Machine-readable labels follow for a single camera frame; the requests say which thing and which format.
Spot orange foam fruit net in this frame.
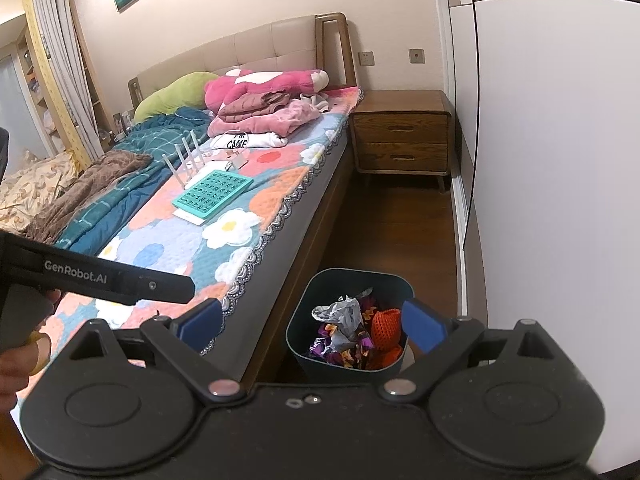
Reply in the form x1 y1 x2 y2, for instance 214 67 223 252
367 309 402 370

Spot purple orange snack bag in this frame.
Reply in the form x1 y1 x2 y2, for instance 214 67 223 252
308 294 381 370

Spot dark teal trash bin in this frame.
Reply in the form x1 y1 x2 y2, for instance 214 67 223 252
285 268 413 384

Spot person left hand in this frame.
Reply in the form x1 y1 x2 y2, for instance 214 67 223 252
0 320 52 415

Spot crumpled silver foil wrapper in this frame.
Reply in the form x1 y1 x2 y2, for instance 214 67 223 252
310 297 362 358

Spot floral bed sheet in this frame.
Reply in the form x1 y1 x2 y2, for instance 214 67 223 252
19 86 364 386

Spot brown plush blanket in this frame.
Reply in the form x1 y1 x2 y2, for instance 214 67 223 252
21 150 152 245

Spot teal grid tray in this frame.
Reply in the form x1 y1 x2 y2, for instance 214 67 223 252
171 170 253 220

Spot white wifi router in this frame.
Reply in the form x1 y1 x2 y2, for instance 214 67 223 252
171 131 238 226

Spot teal quilt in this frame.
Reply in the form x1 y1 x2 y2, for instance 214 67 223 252
54 107 214 256

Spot wooden bed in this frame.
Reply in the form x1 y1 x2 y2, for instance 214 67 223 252
43 13 361 381

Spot white printed shirt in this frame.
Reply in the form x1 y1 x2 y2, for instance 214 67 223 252
208 131 288 151

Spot wooden nightstand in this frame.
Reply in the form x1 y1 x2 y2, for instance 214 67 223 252
349 90 454 192

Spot green pillow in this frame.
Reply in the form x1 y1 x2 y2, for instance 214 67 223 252
134 72 219 124

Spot light pink folded garment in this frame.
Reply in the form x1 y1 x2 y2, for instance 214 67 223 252
207 99 321 138

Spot pink folded blanket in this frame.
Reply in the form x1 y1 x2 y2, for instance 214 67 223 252
204 68 330 113

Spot white curtain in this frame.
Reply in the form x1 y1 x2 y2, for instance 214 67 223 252
23 0 104 169

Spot white wardrobe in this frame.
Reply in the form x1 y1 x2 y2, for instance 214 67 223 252
436 0 639 479

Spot wall socket right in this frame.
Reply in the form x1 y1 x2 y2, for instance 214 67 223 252
408 48 425 64

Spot wall socket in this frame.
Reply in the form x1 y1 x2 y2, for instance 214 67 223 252
408 48 425 64
358 51 375 67

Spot wall socket left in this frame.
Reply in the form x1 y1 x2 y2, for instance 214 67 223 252
358 51 375 67

